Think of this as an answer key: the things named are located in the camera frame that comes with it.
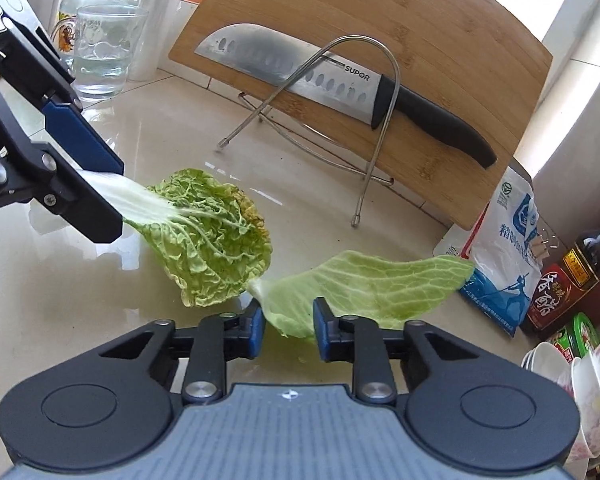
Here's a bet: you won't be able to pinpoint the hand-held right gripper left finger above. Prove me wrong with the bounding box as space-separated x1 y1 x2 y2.
97 299 267 406

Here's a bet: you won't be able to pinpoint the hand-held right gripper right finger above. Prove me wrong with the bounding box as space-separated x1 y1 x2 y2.
312 297 481 406

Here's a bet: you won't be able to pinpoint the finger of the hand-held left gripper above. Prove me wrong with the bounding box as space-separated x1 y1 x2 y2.
0 17 126 176
0 62 124 243

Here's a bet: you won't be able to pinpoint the smooth green cabbage leaf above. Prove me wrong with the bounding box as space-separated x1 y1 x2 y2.
247 250 476 343

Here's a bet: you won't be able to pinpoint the crinkled napa cabbage leaf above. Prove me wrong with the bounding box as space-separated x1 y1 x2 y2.
77 167 273 309

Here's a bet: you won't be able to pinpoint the clear glass mug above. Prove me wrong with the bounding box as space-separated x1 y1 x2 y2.
72 5 148 103

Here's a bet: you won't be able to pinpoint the clear plastic cup stack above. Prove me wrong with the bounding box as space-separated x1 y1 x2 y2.
130 0 191 81

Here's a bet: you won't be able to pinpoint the white and blue salt bag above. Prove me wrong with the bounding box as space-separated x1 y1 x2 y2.
432 167 543 338

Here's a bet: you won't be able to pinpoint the binder clips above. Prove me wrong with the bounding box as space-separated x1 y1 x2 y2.
532 232 556 261

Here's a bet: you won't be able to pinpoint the dark vinegar bottle red label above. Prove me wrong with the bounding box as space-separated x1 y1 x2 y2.
525 202 600 331

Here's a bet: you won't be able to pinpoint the green-lid jar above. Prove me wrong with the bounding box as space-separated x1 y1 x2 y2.
547 312 600 361

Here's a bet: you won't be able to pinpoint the bamboo cutting board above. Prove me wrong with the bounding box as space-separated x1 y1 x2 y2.
169 0 553 231

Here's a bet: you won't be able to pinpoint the steel wire board rack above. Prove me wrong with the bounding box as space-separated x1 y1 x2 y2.
216 35 401 228

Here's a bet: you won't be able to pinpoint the black-handled kitchen knife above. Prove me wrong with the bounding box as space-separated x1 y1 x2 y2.
194 22 498 170

